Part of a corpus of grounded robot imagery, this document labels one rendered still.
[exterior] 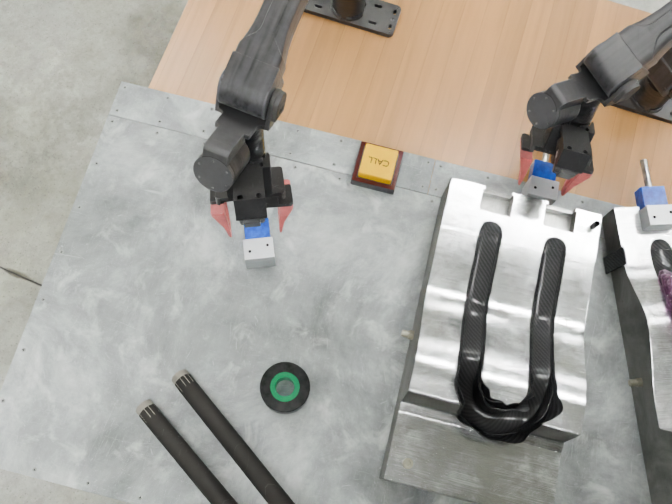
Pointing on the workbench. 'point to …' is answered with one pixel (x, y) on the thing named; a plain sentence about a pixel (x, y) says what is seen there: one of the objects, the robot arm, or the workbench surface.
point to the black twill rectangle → (615, 260)
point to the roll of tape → (282, 380)
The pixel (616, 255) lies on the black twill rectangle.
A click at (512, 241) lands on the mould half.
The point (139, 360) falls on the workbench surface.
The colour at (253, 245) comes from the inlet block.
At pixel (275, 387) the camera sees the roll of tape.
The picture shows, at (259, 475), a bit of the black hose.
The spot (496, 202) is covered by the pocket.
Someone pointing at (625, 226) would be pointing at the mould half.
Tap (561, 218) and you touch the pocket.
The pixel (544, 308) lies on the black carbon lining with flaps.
